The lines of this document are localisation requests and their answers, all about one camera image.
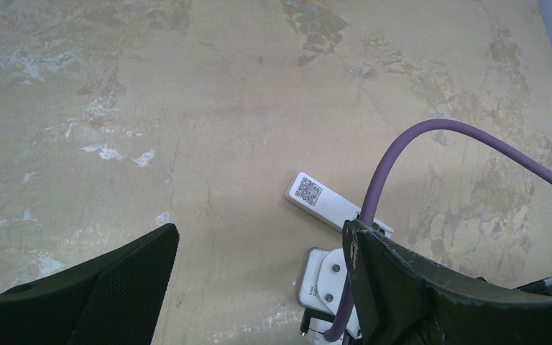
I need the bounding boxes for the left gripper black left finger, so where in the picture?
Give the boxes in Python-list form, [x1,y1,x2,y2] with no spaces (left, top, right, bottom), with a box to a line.
[0,224,180,344]

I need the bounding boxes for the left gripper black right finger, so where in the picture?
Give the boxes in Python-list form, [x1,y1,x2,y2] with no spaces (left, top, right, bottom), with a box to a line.
[342,220,552,344]

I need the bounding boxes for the white remote control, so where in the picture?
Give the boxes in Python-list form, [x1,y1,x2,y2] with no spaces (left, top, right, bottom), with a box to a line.
[283,172,395,240]

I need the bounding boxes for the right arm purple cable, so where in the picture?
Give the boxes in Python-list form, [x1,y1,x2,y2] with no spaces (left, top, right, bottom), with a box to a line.
[323,119,552,344]

